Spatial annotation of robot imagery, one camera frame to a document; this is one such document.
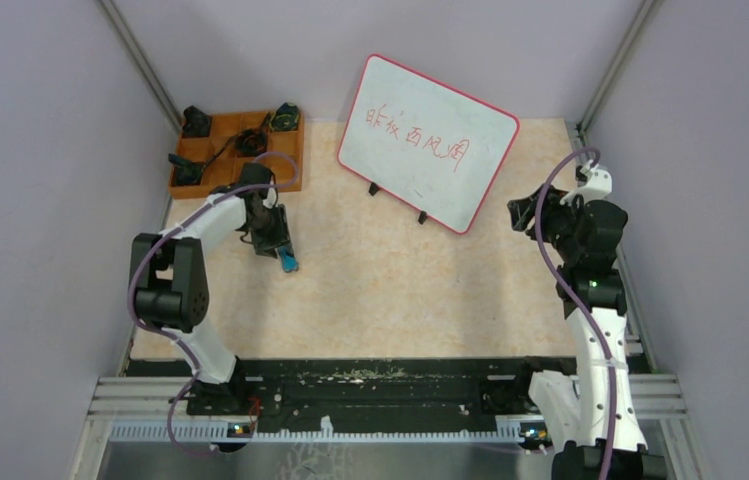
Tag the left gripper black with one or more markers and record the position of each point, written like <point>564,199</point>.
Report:
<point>281,235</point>

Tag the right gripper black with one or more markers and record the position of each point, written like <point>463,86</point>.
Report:
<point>551,205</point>

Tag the blue whiteboard eraser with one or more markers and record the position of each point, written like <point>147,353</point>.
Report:
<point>288,259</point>

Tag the whiteboard with pink frame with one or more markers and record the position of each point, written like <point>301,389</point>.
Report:
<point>430,145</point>

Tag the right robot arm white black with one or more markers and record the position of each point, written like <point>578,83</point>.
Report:
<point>589,416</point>

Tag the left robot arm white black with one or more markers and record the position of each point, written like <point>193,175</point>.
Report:
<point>168,290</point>

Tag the orange wooden compartment tray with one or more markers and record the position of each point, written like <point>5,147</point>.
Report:
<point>237,139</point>

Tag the black green item tray left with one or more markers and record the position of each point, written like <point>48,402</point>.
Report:
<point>185,172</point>

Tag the green yellow item in tray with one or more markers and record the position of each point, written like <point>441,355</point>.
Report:
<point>284,119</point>

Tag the black item tray top-left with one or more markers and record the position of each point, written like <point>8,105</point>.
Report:
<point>197,124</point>

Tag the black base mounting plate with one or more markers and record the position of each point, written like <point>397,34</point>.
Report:
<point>389,396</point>

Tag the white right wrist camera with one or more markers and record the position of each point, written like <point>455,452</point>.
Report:
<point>597,184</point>

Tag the aluminium frame rail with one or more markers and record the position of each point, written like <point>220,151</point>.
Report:
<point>144,409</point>

